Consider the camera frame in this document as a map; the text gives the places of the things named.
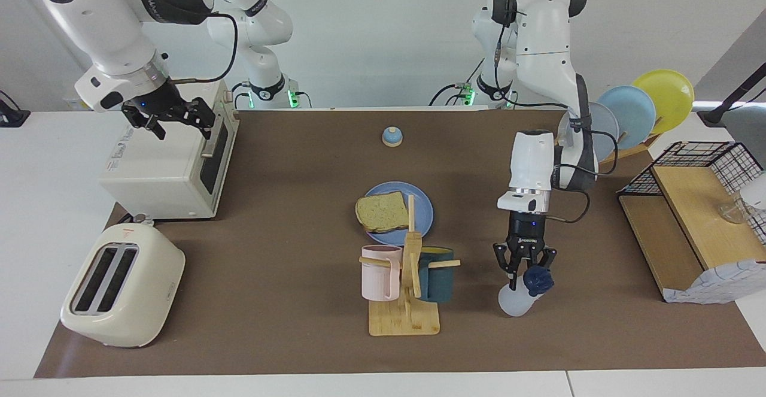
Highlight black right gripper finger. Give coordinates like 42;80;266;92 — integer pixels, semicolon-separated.
180;98;215;140
136;117;167;141

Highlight translucent blue-capped seasoning bottle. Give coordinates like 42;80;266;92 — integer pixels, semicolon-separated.
498;265;554;317

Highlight toasted bread slice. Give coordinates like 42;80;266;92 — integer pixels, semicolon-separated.
355;191;410;234

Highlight wooden plate rack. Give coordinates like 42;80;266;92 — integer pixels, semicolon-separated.
551;132;662;170

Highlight grey round plate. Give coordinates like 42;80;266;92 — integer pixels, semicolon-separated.
589;102;620;147

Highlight light blue round plate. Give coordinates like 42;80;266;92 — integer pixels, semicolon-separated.
597;86;657;150

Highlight yellow round plate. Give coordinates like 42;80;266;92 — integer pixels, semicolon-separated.
632;69;695;135

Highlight white toaster oven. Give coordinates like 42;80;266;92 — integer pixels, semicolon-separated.
99;76;240;220

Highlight teal mug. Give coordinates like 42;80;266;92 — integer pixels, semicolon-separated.
417;247;455;302

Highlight wooden mug rack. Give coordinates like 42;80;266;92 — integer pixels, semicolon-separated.
359;195;461;337

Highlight brown table mat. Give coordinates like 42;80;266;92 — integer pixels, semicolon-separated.
34;108;766;378

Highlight pink mug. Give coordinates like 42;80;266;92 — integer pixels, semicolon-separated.
361;245;403;302

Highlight black clamp base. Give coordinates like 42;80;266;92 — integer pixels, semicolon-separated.
0;90;31;128

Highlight cream two-slot toaster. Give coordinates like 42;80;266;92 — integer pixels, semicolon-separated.
60;223;186;348

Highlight white checked cloth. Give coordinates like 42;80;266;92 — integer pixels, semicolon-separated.
663;259;766;305

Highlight clear glass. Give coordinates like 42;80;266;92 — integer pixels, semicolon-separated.
720;172;766;225

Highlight black pole stand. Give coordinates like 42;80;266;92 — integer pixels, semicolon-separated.
697;62;766;127

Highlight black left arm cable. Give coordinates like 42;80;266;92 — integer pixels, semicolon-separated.
491;0;618;225

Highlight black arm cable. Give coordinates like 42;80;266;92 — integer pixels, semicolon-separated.
168;13;239;84
491;0;618;225

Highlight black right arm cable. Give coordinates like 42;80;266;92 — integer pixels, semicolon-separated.
168;13;239;84

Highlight black base cable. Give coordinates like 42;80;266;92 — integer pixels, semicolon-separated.
428;56;487;108
230;81;252;110

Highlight black wire wooden shelf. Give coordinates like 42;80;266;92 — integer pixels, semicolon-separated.
617;141;766;302

